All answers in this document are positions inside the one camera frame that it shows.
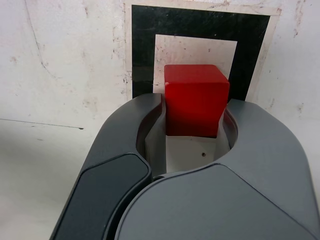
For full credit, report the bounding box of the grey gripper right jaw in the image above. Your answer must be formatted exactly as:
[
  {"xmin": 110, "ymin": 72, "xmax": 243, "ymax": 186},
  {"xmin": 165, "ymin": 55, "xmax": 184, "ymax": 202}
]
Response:
[{"xmin": 109, "ymin": 98, "xmax": 320, "ymax": 240}]

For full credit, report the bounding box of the black tape square outline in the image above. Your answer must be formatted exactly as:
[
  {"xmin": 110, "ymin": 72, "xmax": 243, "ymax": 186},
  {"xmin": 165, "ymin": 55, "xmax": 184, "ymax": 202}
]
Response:
[{"xmin": 131, "ymin": 4, "xmax": 272, "ymax": 102}]

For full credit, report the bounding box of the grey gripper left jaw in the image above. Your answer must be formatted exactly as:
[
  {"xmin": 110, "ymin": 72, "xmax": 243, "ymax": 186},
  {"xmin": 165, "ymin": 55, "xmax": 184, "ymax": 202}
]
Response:
[{"xmin": 51, "ymin": 92, "xmax": 168, "ymax": 240}]

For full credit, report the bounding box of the red cube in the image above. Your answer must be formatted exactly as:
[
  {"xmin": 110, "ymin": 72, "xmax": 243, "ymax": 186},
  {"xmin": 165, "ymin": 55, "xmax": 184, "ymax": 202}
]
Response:
[{"xmin": 163, "ymin": 64, "xmax": 230, "ymax": 139}]

